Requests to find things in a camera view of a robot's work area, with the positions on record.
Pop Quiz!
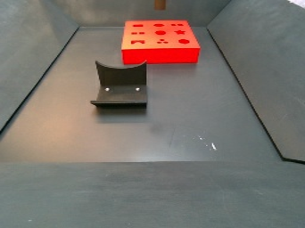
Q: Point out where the brown oval peg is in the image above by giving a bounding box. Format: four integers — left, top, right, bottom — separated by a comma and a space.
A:
156, 0, 166, 10

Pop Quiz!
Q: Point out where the black curved holder bracket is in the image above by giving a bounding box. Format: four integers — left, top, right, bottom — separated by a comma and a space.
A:
91, 61, 148, 107

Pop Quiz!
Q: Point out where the red shape-sorter block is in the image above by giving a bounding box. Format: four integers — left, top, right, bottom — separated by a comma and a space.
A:
122, 20, 201, 64

